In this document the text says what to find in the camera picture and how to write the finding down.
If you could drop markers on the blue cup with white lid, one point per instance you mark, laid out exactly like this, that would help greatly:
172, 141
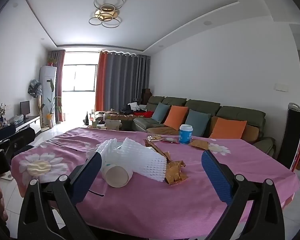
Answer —
185, 135

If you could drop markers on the tall leafy potted plant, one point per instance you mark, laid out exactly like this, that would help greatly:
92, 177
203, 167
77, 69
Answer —
51, 107

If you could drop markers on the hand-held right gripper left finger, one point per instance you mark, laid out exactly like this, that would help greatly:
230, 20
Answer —
90, 172

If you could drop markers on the cloth covered standing fan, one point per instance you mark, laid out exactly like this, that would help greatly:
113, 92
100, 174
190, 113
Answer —
35, 88

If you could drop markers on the black monitor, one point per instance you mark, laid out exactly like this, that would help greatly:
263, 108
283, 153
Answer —
25, 108

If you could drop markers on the black upright frame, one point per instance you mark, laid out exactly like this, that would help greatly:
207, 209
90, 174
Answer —
290, 135

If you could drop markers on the dark brown cabinet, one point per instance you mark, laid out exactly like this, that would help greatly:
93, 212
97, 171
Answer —
146, 95

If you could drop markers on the white paper cup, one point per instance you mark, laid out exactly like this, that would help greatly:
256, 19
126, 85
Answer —
117, 176

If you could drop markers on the orange gold snack wrapper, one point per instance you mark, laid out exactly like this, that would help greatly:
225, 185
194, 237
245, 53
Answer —
176, 172

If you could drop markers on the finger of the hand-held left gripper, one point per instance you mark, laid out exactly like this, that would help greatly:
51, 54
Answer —
20, 141
3, 133

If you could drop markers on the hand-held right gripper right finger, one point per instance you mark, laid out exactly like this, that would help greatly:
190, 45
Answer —
215, 177

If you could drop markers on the red snack packet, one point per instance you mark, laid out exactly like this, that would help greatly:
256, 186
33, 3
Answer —
170, 140

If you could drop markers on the pile of clothes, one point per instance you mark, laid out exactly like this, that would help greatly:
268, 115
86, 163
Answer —
137, 110

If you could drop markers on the small blue cushion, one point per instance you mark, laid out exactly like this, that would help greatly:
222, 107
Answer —
160, 112

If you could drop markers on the flat gold snack packet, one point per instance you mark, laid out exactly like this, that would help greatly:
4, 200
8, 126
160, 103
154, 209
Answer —
199, 144

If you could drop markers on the narrow striped curtain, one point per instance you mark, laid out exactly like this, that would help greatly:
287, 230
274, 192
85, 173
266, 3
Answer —
57, 80

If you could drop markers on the window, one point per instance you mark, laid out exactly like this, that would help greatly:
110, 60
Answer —
77, 77

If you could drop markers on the small red potted plant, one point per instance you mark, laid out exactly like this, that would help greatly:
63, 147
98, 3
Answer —
52, 62

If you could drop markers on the white foam net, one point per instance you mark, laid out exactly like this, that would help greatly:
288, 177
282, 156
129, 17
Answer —
145, 160

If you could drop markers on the large blue cushion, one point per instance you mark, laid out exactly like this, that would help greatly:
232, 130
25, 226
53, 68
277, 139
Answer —
197, 121

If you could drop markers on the orange and grey wide curtain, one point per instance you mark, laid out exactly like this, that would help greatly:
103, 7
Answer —
122, 80

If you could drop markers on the orange cushion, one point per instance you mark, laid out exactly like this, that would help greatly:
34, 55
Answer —
228, 128
175, 117

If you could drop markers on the brown leather ottoman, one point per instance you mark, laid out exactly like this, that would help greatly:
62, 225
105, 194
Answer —
115, 116

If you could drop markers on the cracker snack packet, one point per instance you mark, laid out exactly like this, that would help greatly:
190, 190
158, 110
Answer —
154, 137

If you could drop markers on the green sectional sofa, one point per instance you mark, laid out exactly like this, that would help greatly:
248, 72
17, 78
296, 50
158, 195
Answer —
240, 112

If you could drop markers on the pink floral tablecloth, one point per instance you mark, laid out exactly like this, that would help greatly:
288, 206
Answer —
145, 205

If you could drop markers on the white black tv cabinet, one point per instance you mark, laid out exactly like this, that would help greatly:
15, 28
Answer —
31, 123

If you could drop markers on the blue vase with twigs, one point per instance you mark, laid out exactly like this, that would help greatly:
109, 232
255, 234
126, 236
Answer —
1, 112

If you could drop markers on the white standing air conditioner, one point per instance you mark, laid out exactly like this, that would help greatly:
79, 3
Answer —
47, 92

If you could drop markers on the black glass coffee table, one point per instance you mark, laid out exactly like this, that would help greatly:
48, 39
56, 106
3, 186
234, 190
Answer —
110, 126

